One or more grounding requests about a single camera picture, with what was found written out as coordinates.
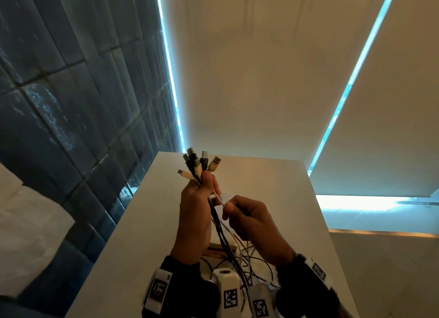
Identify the person's right hand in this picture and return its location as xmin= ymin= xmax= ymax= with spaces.
xmin=222 ymin=195 xmax=297 ymax=268

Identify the person's left hand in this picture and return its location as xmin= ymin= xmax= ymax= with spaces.
xmin=170 ymin=170 xmax=222 ymax=265

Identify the thin white USB cable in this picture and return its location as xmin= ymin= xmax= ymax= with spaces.
xmin=177 ymin=169 xmax=225 ymax=207

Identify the bundle of USB cables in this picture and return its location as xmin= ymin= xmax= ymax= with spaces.
xmin=182 ymin=148 xmax=276 ymax=312

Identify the person's right forearm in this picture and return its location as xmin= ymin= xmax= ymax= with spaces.
xmin=275 ymin=254 xmax=344 ymax=318

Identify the person's left forearm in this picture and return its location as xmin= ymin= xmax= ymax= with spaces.
xmin=142 ymin=255 xmax=221 ymax=318

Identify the wooden box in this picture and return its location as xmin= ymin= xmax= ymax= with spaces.
xmin=205 ymin=243 xmax=239 ymax=261

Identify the white marker tag wristband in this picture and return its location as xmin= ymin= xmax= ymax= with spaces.
xmin=305 ymin=257 xmax=333 ymax=290
xmin=143 ymin=268 xmax=173 ymax=315

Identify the beige roller blind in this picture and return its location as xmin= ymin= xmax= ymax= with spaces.
xmin=160 ymin=0 xmax=392 ymax=171
xmin=309 ymin=0 xmax=439 ymax=198

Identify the white crumpled cloth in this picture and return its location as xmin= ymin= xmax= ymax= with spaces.
xmin=0 ymin=163 xmax=75 ymax=298

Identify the white wrist camera with marker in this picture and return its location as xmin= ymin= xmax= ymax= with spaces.
xmin=211 ymin=268 xmax=243 ymax=318

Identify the grey wrist camera with marker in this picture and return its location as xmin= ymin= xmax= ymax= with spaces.
xmin=247 ymin=283 xmax=277 ymax=318

